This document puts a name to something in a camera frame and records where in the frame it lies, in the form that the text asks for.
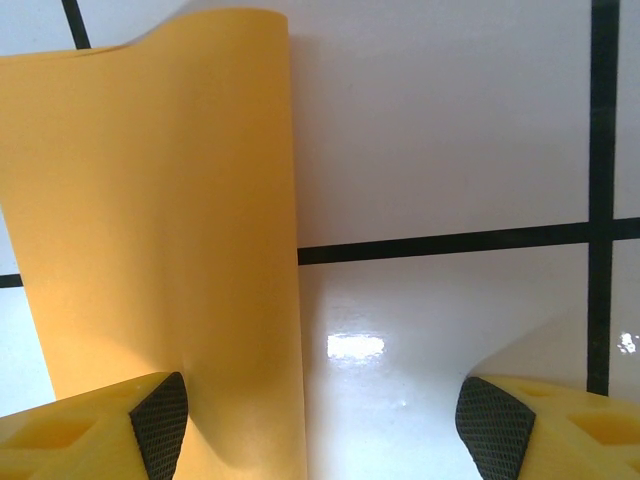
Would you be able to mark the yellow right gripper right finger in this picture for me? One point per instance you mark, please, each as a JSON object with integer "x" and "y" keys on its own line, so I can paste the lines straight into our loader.
{"x": 575, "y": 440}

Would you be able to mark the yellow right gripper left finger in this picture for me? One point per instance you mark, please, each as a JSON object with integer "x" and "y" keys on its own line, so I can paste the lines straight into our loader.
{"x": 75, "y": 440}

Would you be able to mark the yellow cloth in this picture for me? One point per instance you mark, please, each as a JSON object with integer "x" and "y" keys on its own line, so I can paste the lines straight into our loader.
{"x": 150, "y": 200}

